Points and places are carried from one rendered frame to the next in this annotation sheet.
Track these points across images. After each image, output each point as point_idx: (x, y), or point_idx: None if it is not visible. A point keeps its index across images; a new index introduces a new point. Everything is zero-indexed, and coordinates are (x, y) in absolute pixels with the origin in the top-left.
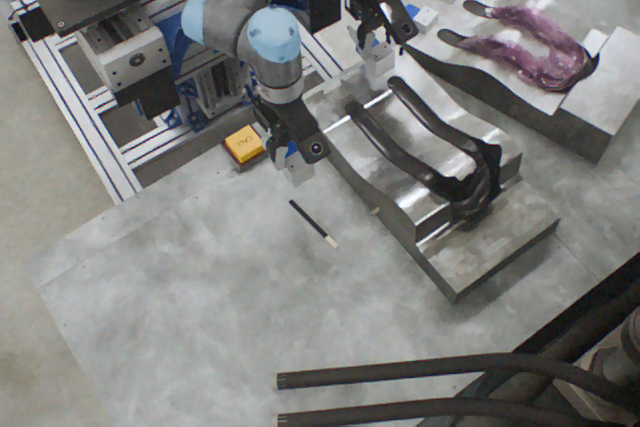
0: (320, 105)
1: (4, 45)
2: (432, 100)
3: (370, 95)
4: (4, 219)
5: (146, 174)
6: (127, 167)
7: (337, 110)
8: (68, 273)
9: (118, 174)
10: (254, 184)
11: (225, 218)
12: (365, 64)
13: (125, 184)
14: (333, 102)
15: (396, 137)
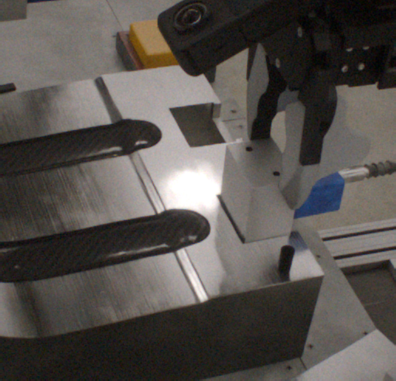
0: (173, 89)
1: None
2: (92, 286)
3: (164, 170)
4: (373, 181)
5: (379, 283)
6: (394, 255)
7: (145, 108)
8: None
9: (382, 241)
10: (80, 56)
11: (31, 14)
12: (340, 301)
13: (360, 247)
14: (192, 141)
15: (16, 183)
